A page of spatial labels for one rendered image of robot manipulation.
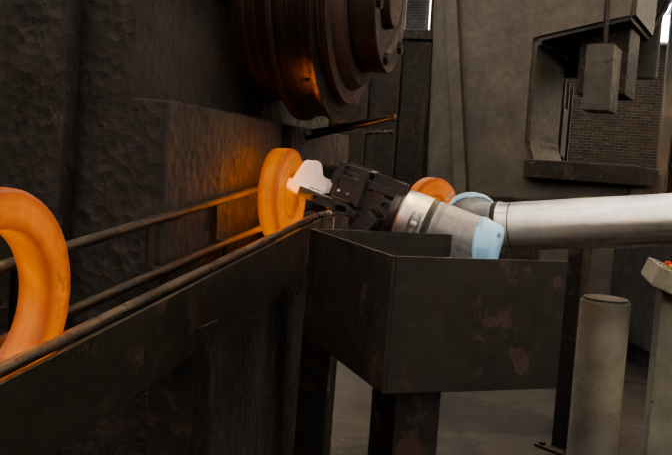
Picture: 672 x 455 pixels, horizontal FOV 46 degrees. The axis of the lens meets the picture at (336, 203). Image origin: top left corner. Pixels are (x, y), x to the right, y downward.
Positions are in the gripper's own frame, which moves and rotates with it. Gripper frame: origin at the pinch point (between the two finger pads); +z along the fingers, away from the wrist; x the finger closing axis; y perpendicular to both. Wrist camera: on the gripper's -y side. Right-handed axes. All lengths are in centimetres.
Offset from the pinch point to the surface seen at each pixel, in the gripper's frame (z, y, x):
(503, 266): -39, 6, 44
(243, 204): 4.3, -5.3, 3.8
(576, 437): -68, -42, -76
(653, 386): -80, -23, -79
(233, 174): 5.7, -0.5, 9.0
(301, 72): 3.8, 18.3, -0.6
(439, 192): -17, 3, -66
